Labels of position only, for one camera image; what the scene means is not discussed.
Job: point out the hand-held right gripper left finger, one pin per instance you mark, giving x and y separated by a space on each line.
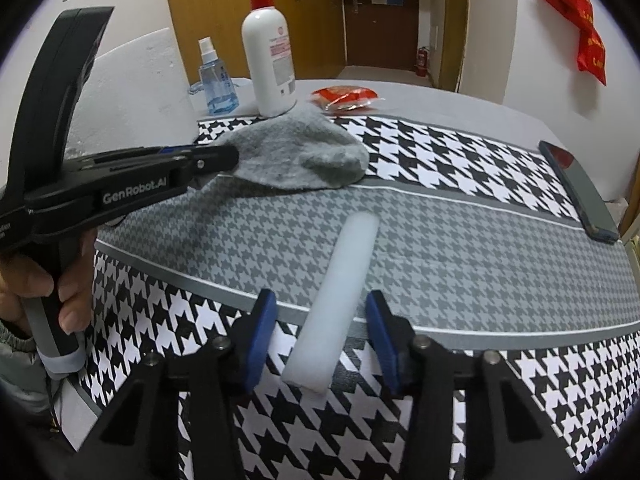
257 340

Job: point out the clear blue spray bottle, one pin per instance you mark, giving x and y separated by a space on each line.
217 85

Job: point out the red plastic bag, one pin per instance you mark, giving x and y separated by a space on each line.
575 10

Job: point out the wooden side door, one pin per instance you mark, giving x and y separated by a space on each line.
450 20

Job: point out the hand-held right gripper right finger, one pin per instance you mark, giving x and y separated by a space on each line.
385 340

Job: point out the grey sock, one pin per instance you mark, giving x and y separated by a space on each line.
300 150

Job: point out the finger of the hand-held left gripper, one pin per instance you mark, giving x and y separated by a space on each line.
217 159
175 150

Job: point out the white foam strip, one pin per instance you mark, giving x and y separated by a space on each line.
335 300

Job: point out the person's left hand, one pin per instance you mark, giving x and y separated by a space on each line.
75 290

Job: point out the white pump lotion bottle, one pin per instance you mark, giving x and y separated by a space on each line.
267 60

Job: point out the red fire extinguisher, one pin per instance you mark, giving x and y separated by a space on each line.
423 60

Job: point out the red snack packet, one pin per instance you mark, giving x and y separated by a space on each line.
345 96

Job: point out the dark smartphone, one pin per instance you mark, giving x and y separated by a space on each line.
580 185

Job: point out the dark brown door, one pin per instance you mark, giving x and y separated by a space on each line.
380 35

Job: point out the houndstooth printed blanket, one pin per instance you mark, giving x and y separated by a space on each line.
450 260

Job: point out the wooden wardrobe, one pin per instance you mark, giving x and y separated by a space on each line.
210 0

